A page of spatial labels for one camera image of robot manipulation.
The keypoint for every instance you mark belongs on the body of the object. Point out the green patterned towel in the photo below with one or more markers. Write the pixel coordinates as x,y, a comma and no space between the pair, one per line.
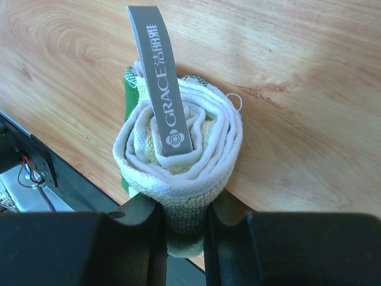
181,135

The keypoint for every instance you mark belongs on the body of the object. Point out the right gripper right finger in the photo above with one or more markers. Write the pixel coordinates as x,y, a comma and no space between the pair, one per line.
230,247

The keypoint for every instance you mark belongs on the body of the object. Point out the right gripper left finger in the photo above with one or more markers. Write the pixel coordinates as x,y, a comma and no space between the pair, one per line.
138,251

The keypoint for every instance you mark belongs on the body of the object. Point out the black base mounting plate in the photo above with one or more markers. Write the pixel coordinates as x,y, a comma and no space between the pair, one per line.
62,248

